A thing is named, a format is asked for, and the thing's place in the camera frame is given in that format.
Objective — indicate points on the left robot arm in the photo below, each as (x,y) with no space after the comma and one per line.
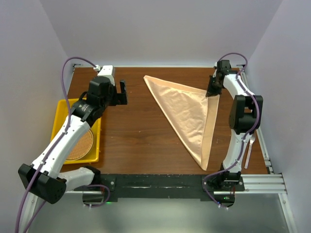
(43,177)

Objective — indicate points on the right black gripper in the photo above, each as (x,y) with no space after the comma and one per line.
(211,91)

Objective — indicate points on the round woven coaster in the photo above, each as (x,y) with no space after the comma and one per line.
(82,147)

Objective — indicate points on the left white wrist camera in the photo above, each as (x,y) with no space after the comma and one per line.
(106,71)

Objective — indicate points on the yellow plastic tray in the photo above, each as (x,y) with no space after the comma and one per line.
(60,116)

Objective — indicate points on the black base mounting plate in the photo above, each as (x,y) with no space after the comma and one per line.
(171,186)

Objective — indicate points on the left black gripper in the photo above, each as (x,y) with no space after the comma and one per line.
(119,98)

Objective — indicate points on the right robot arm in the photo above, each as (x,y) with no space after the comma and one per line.
(244,119)

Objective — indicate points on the aluminium table frame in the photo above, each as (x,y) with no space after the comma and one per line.
(137,139)

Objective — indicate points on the peach cloth napkin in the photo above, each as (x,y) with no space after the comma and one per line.
(190,113)

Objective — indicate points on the silver fork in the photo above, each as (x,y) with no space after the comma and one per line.
(251,141)

